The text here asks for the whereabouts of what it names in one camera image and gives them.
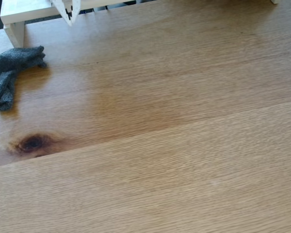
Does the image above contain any grey fuzzy sock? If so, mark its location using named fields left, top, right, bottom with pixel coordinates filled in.
left=0, top=45, right=48, bottom=112

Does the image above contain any white wooden riser shelf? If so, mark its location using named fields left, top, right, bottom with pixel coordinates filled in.
left=0, top=0, right=281, bottom=49

